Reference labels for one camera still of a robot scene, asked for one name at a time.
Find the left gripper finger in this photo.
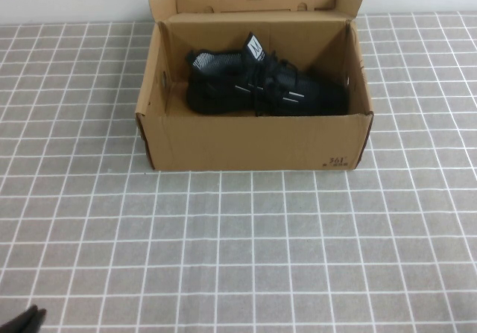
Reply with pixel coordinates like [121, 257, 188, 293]
[22, 308, 48, 333]
[0, 304, 39, 333]

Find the grey white-checked tablecloth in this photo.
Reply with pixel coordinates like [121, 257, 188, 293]
[0, 10, 477, 333]

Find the black knit sneaker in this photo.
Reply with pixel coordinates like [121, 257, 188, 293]
[185, 31, 350, 118]

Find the brown cardboard shoe box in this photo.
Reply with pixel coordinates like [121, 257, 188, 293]
[134, 0, 375, 173]

